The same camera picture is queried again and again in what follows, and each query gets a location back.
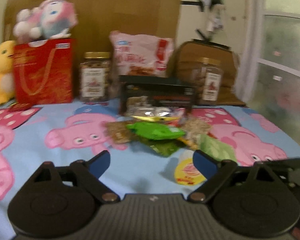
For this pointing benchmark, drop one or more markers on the brown wood-pattern board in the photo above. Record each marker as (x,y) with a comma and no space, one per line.
(97,18)

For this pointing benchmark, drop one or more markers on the red gift bag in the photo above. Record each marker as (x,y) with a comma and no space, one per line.
(43,71)

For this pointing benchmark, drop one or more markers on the pig cartoon blue tablecloth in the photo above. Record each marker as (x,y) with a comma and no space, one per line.
(55,133)

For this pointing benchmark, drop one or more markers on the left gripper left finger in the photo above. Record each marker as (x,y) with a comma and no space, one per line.
(57,201)

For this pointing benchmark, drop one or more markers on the pink blue plush toy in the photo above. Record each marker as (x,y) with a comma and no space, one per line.
(53,19)

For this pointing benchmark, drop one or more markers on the light green snack packet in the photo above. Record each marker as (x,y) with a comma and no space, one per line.
(216,149)

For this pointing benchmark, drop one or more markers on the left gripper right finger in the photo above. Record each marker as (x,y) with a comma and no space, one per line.
(229,194)

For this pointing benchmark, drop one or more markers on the pink snack bag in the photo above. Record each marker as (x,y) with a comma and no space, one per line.
(142,55)

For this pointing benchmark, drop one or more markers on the pecan jar gold lid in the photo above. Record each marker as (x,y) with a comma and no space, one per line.
(207,78)

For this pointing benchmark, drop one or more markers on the nut brittle bar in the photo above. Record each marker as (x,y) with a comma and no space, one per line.
(119,132)

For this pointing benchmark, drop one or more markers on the cashew jar gold lid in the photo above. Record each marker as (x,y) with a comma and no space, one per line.
(94,76)

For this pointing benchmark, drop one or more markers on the yellow lid small cup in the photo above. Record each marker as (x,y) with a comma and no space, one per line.
(185,172)

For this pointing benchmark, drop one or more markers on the silver yellow snack packet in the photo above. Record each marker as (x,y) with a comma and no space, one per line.
(155,114)

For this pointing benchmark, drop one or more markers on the seed brittle bar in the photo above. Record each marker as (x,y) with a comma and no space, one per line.
(194,127)

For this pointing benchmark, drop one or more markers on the white light bulb lamp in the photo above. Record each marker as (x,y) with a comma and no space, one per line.
(211,21)

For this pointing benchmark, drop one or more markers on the black sheep print box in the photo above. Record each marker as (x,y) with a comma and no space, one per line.
(152,91)

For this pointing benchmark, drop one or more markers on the yellow duck plush toy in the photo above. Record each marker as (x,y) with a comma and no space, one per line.
(7,88)

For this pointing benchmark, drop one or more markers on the small red card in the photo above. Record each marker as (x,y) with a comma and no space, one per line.
(16,107)

